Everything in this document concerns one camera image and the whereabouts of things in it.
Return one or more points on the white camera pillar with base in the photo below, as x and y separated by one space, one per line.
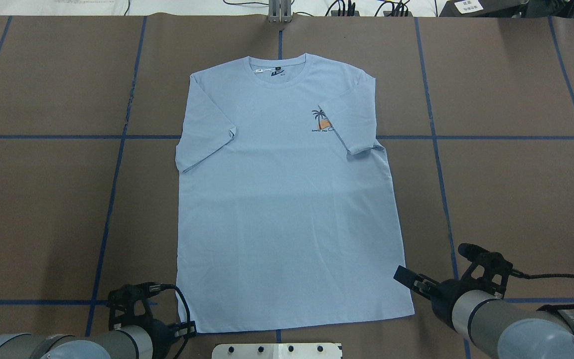
278 351

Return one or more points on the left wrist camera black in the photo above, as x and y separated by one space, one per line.
129 306

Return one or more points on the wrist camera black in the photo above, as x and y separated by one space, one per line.
488 271
129 306

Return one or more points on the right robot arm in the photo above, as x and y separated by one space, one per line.
499 329

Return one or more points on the aluminium frame post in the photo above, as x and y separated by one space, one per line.
280 11

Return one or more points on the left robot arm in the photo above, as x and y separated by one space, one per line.
135 341

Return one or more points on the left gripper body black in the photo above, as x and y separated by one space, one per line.
160 331

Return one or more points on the light blue t-shirt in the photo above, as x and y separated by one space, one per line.
287 215

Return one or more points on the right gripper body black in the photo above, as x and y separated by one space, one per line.
444 294

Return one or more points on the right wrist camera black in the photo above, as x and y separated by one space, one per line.
488 271

